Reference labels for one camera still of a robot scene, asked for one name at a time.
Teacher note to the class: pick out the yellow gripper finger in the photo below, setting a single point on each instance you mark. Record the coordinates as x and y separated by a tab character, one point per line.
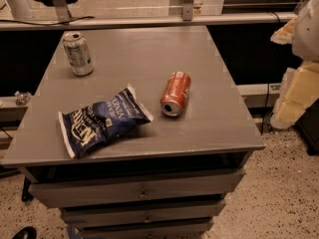
284	35
299	90

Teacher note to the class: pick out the red coke can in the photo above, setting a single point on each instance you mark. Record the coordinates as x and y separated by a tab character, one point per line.
175	94

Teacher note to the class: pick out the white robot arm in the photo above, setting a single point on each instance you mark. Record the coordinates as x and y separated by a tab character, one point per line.
305	43

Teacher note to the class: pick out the silver soda can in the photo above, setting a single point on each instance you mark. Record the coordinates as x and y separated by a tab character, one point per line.
77	50

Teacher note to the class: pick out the grey drawer cabinet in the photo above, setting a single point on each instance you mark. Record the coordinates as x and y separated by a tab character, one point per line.
214	132

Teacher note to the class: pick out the bottom grey drawer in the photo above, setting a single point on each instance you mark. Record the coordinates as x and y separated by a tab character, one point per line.
147	231

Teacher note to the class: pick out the grey drawer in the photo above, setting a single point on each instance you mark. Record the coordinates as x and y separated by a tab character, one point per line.
147	231
138	188
143	213

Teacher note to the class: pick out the blue chip bag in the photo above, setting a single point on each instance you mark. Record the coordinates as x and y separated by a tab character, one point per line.
102	122

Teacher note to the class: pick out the middle grey drawer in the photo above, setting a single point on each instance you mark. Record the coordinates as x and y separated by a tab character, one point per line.
143	213

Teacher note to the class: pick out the top grey drawer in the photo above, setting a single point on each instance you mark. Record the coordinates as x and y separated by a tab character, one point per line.
138	188

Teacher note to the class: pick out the small crumpled foil object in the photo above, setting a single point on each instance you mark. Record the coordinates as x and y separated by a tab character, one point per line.
22	99

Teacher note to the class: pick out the black shoe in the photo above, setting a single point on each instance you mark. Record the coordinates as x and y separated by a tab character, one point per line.
28	232

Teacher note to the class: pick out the metal window rail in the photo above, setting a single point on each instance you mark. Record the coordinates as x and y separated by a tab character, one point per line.
88	23

